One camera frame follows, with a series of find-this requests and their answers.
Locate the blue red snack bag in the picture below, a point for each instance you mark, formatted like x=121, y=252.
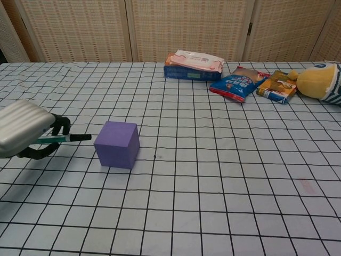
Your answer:
x=237, y=84

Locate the woven rattan folding screen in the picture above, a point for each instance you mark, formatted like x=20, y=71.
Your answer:
x=186, y=29

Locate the pink wet wipes pack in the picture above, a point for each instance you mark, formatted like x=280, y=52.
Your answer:
x=197, y=62

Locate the blue rectangular box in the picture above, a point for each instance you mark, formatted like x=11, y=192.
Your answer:
x=186, y=74

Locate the yellow blue small carton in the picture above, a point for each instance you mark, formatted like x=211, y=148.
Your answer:
x=277, y=89

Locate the brass screen hinge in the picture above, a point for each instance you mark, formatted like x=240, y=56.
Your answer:
x=250, y=29

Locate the purple foam cube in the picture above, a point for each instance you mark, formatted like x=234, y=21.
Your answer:
x=114, y=149

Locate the white black grid tablecloth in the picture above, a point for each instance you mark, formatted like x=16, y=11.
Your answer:
x=186, y=186

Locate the green whiteboard marker black cap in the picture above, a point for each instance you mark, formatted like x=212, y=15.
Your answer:
x=72, y=137

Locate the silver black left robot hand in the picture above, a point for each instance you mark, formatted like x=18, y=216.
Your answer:
x=21, y=125

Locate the yellow plush toy striped shirt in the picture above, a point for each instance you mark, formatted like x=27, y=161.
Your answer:
x=317, y=82

